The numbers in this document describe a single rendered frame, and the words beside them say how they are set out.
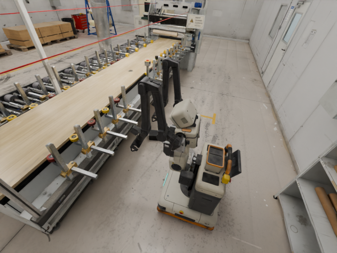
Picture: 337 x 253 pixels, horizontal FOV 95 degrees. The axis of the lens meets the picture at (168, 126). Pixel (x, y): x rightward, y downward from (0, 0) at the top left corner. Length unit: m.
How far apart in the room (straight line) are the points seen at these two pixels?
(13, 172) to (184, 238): 1.69
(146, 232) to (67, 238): 0.81
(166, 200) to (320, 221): 1.45
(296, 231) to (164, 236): 1.44
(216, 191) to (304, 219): 1.39
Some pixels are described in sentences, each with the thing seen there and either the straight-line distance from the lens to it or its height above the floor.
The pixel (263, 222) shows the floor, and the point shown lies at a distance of 2.47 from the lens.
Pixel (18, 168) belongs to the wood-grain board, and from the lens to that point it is 1.71.
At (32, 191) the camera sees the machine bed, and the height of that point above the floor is 0.71.
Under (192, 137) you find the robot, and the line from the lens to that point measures 1.19.
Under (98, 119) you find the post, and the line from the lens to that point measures 1.67.
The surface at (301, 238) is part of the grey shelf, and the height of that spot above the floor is 0.14.
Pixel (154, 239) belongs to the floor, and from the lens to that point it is 2.07.
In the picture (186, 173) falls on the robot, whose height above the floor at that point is 0.75.
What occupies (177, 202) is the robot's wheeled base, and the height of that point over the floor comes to 0.28.
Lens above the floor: 2.01
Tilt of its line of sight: 41 degrees down
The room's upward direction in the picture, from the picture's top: 5 degrees clockwise
